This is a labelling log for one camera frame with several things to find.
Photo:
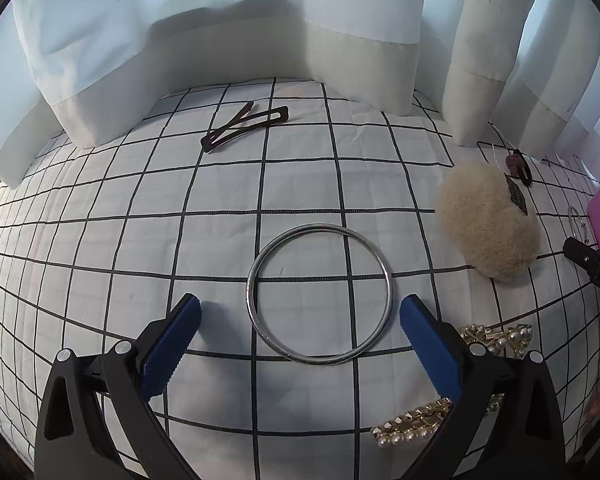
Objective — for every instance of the white grid-patterned bedsheet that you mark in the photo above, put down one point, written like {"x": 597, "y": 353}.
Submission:
{"x": 180, "y": 220}

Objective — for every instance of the dark snap hair clip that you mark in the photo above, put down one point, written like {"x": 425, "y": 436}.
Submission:
{"x": 230, "y": 127}
{"x": 260, "y": 119}

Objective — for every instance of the beige fluffy hair clip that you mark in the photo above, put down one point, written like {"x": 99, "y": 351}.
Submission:
{"x": 485, "y": 225}

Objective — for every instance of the gold pearl barrette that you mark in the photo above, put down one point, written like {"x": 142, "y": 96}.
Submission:
{"x": 412, "y": 422}

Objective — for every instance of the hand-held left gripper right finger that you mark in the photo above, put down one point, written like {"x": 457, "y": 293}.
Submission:
{"x": 430, "y": 352}

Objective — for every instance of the large silver bangle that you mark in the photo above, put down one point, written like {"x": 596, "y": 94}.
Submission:
{"x": 250, "y": 285}

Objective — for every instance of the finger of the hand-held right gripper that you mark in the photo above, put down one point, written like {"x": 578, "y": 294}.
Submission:
{"x": 592, "y": 265}

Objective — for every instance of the white curtain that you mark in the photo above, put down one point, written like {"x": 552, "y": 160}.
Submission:
{"x": 230, "y": 20}

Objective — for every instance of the pearl claw hair clip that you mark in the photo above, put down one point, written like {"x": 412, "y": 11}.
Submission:
{"x": 502, "y": 340}

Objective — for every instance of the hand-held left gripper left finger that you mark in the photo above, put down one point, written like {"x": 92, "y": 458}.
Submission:
{"x": 172, "y": 347}

